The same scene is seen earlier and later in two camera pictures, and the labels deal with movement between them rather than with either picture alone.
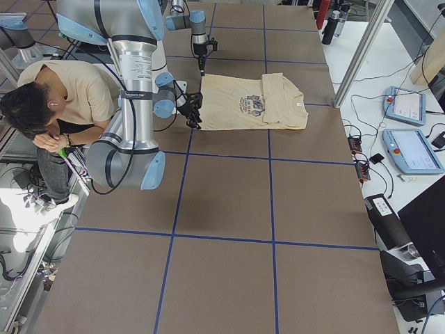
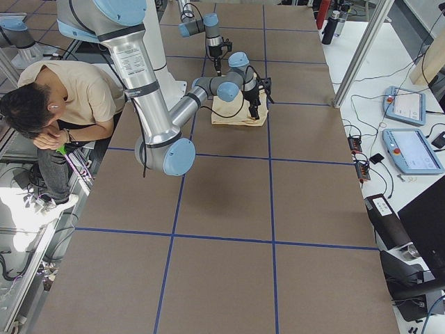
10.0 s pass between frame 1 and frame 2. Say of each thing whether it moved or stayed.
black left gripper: moved
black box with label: stayed
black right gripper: moved
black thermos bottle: stayed
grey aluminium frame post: stayed
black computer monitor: stayed
